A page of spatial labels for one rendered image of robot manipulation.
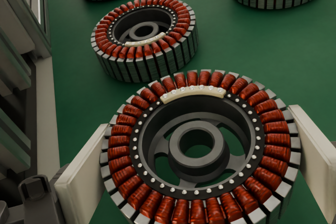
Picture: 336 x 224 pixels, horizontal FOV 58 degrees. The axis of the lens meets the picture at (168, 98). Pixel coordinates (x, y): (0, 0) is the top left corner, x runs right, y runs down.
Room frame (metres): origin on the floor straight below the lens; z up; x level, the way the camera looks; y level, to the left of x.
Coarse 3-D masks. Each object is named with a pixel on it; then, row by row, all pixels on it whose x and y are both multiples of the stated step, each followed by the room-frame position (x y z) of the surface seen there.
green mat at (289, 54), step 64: (64, 0) 0.45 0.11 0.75; (128, 0) 0.40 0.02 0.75; (192, 0) 0.35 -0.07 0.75; (320, 0) 0.28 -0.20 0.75; (64, 64) 0.29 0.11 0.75; (192, 64) 0.23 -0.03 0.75; (256, 64) 0.21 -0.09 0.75; (320, 64) 0.19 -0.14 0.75; (64, 128) 0.20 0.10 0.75; (320, 128) 0.12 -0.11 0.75
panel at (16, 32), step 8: (0, 0) 0.31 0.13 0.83; (0, 8) 0.31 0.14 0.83; (8, 8) 0.31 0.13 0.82; (0, 16) 0.31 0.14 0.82; (8, 16) 0.31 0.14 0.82; (16, 16) 0.32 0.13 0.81; (0, 24) 0.31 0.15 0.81; (8, 24) 0.31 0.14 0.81; (16, 24) 0.31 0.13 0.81; (8, 32) 0.31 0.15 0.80; (16, 32) 0.31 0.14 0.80; (24, 32) 0.31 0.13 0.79; (16, 40) 0.31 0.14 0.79; (24, 40) 0.31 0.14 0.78; (16, 48) 0.31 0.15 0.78; (24, 48) 0.31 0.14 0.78; (32, 48) 0.31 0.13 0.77
